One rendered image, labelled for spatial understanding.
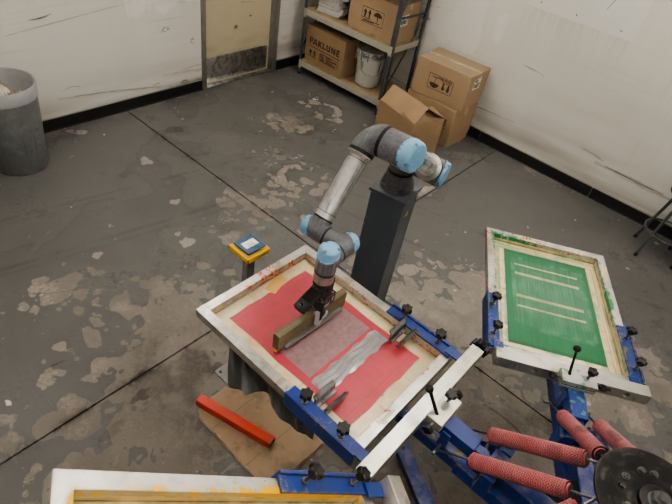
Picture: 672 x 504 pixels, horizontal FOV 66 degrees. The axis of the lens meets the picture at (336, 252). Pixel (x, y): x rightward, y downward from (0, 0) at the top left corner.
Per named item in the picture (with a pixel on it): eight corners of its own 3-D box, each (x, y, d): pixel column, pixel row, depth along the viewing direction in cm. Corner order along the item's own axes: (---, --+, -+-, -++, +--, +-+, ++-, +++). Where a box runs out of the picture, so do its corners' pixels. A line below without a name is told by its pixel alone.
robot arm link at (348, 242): (339, 222, 188) (320, 234, 181) (364, 237, 184) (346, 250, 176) (335, 239, 193) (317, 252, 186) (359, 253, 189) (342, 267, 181)
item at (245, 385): (227, 388, 222) (228, 324, 194) (233, 383, 224) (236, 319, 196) (303, 463, 202) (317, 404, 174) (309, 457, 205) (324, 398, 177)
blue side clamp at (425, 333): (383, 320, 208) (386, 308, 204) (390, 314, 212) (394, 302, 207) (444, 367, 196) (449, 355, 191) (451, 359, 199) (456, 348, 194)
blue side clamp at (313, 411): (282, 403, 174) (284, 391, 169) (293, 394, 177) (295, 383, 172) (349, 466, 161) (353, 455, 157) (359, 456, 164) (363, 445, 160)
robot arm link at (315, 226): (361, 108, 182) (292, 229, 186) (387, 121, 178) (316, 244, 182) (371, 120, 193) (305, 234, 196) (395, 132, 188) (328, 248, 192)
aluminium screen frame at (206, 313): (195, 315, 194) (195, 309, 192) (304, 250, 231) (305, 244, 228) (353, 463, 161) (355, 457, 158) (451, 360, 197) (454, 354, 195)
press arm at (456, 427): (424, 421, 171) (428, 413, 168) (434, 410, 175) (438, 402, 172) (469, 458, 164) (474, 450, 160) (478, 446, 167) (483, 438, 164)
